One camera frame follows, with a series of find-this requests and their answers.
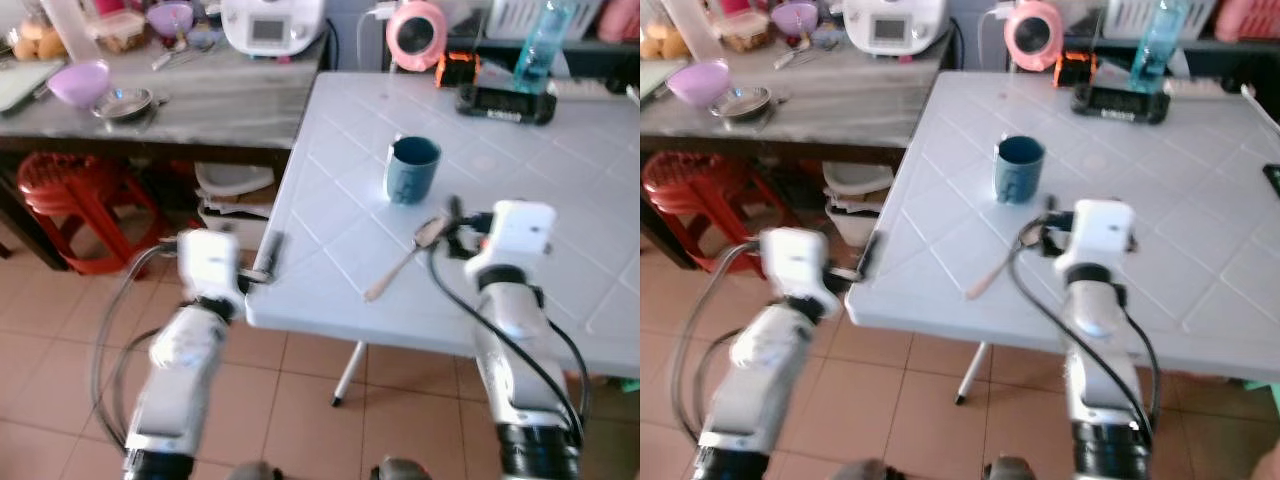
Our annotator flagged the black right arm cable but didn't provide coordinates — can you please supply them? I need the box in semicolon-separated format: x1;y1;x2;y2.
1005;238;1163;445
427;238;593;447

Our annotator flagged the black rectangular tray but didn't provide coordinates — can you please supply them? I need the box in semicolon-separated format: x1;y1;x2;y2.
1071;83;1172;126
455;83;559;127

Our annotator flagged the white metal table leg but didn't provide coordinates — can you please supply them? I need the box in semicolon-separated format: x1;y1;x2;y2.
954;341;992;407
331;341;370;407

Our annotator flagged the long golden spoon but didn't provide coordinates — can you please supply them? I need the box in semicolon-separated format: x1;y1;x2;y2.
363;217;451;303
965;222;1047;301

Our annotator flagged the blue ceramic mug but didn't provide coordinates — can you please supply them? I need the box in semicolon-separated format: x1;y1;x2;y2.
385;134;443;207
992;133;1048;206

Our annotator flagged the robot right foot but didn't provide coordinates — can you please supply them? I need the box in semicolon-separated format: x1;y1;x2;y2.
371;457;434;480
984;456;1042;480

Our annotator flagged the orange and black device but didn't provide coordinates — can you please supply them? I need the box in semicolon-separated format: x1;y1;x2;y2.
1052;52;1100;89
435;52;484;90

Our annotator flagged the purple plastic bowl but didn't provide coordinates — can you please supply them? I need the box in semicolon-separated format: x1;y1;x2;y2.
46;59;112;110
665;58;732;109

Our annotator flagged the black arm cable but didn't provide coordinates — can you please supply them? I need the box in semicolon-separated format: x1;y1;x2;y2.
1005;238;1163;445
427;238;593;447
89;244;193;453
667;240;773;446

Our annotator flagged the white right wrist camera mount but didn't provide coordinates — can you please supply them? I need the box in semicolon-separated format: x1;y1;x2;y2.
1055;199;1137;281
464;200;559;287

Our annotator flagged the small metal bowl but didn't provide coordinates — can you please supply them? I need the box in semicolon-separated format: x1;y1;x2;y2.
91;87;158;124
711;86;775;123

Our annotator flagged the white kitchen appliance with display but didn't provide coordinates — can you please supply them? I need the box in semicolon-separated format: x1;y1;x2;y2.
842;0;950;57
219;0;330;59

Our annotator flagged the clear blue water bottle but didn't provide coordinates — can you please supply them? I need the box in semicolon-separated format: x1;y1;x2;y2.
1129;0;1193;95
512;0;578;95

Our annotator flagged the red plastic stool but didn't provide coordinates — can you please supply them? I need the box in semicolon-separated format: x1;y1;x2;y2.
14;151;168;277
642;151;793;275

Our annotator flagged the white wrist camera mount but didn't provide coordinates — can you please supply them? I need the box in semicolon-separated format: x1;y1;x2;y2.
1055;199;1137;281
177;229;247;307
758;227;843;313
464;200;559;287

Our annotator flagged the pale green cutting board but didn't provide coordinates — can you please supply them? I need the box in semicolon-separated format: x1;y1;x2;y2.
0;59;67;114

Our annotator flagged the bag of bread rolls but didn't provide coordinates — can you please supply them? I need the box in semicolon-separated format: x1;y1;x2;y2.
9;18;70;62
642;18;692;60

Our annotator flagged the clear plastic food box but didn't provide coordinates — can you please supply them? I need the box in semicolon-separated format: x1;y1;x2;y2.
717;10;772;54
84;10;149;54

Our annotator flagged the pink plastic container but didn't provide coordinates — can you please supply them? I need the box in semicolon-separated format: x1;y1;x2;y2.
598;0;641;44
1214;0;1280;44

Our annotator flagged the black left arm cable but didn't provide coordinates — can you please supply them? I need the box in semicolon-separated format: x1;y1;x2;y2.
89;244;193;453
667;240;773;446

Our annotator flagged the pink round appliance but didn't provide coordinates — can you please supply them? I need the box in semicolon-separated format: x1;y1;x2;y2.
385;0;449;74
1003;0;1066;74

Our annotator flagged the purple plastic cup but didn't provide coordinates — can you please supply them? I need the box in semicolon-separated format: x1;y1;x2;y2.
769;2;820;39
146;2;197;40

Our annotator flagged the white plastic basket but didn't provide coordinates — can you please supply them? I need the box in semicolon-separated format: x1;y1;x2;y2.
1102;0;1217;42
486;0;602;42

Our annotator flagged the white plastic tubs stack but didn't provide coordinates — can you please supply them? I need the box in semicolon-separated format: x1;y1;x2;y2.
194;161;277;253
821;159;897;248

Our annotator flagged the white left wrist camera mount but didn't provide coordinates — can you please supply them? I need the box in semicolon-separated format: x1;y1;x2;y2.
758;227;843;313
177;229;247;307

